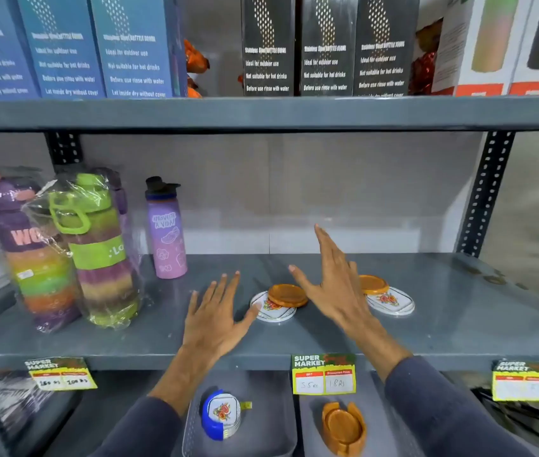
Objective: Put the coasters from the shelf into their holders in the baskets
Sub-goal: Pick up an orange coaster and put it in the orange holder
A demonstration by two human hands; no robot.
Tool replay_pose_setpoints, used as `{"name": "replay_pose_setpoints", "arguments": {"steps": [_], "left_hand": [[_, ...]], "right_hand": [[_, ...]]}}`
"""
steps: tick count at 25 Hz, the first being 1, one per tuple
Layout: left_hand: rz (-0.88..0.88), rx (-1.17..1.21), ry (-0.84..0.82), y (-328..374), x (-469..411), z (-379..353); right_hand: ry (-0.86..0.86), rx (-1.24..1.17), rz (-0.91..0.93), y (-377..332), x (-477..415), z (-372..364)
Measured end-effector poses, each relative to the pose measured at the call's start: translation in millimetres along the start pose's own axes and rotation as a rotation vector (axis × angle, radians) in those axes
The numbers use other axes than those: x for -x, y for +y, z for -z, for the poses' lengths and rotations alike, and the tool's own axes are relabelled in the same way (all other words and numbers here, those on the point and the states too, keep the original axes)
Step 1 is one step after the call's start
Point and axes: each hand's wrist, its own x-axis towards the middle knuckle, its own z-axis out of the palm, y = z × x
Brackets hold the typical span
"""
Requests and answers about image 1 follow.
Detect person's left hand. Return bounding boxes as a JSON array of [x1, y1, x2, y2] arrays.
[[181, 272, 260, 362]]

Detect person's right hand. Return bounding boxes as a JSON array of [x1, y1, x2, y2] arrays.
[[288, 224, 381, 333]]

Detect orange coaster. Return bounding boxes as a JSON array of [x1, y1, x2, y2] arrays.
[[358, 274, 390, 296], [267, 284, 309, 308]]

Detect white floral coaster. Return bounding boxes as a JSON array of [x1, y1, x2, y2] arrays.
[[364, 286, 415, 318], [250, 291, 297, 324]]

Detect grey metal shelf rack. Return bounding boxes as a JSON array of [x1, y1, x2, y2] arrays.
[[0, 95, 539, 457]]

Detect grey basket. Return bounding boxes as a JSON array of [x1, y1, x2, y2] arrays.
[[182, 371, 299, 457], [297, 371, 422, 457]]

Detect person's left forearm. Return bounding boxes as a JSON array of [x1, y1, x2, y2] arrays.
[[90, 345, 225, 457]]

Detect person's right forearm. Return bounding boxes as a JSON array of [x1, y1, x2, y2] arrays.
[[347, 318, 532, 457]]

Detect blue holder floral coasters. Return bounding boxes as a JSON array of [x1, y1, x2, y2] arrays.
[[201, 388, 243, 442]]

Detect orange coaster holder set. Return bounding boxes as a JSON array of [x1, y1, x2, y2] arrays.
[[321, 402, 368, 457]]

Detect yellow green price tag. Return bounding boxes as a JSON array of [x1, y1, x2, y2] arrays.
[[25, 357, 98, 392], [292, 353, 357, 396], [492, 360, 539, 403]]

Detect lilac bottle with black cap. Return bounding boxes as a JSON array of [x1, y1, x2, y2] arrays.
[[145, 176, 188, 280]]

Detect green rainbow bottle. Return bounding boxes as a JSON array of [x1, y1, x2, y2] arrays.
[[49, 173, 142, 329]]

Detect dark purple bottle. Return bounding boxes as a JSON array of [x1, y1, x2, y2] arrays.
[[100, 167, 131, 243]]

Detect rainbow bottle with pink cap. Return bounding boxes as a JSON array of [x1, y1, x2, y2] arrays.
[[0, 168, 82, 334]]

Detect stack of flat packets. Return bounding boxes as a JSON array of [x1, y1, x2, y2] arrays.
[[0, 373, 58, 427]]

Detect red wrapped item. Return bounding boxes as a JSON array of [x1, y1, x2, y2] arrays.
[[408, 18, 445, 96]]

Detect black bottle box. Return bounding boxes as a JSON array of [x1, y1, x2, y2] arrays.
[[296, 0, 360, 97], [353, 0, 421, 97], [240, 0, 297, 97]]

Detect orange wrapped item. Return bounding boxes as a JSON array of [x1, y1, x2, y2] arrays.
[[183, 38, 211, 98]]

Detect white box with pastel bottle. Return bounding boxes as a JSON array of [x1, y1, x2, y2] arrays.
[[431, 0, 536, 97]]

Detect black cables bundle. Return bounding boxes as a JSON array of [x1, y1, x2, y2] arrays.
[[470, 386, 539, 439]]

